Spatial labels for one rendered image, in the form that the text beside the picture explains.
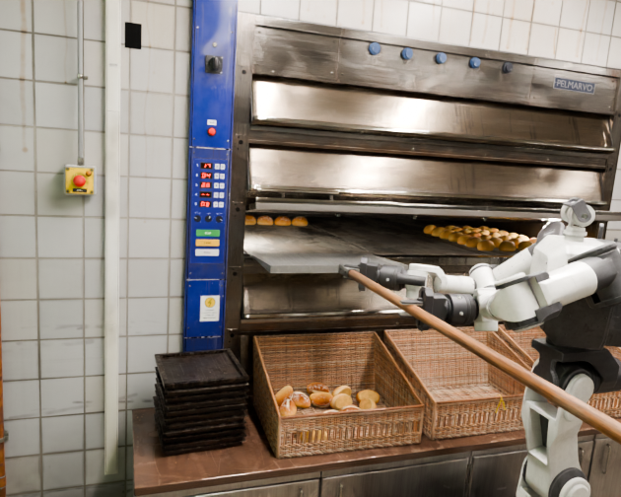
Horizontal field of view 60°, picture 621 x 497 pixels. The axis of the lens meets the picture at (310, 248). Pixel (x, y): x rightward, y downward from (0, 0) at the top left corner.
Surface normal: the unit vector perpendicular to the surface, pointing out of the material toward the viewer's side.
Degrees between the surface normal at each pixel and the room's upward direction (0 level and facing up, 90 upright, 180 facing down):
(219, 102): 90
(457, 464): 91
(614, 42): 90
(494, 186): 70
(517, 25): 90
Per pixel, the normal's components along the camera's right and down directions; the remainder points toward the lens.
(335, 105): 0.33, -0.16
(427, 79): 0.32, 0.18
